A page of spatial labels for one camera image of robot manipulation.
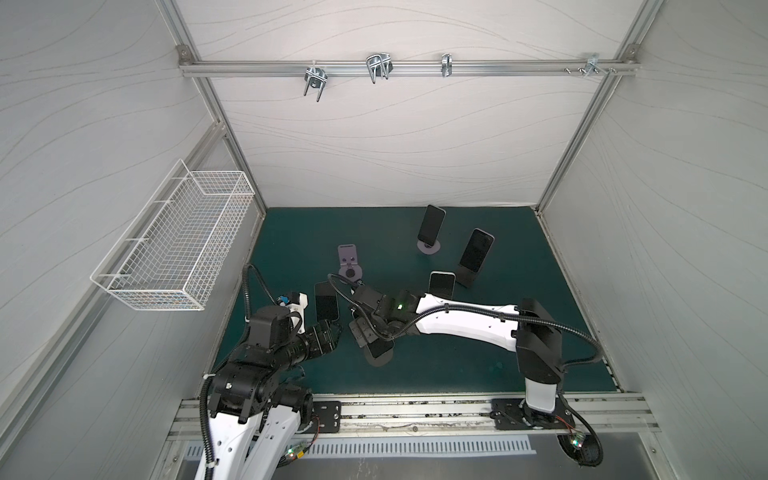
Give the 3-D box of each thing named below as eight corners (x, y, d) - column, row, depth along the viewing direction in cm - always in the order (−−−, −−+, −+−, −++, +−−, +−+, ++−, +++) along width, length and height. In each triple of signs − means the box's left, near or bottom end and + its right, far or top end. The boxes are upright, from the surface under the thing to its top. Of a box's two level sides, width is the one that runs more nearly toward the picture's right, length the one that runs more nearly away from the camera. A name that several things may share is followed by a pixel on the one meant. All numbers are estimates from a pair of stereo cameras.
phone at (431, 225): (417, 244, 110) (420, 216, 98) (425, 232, 113) (429, 204, 102) (433, 251, 108) (439, 223, 96) (440, 238, 111) (447, 210, 100)
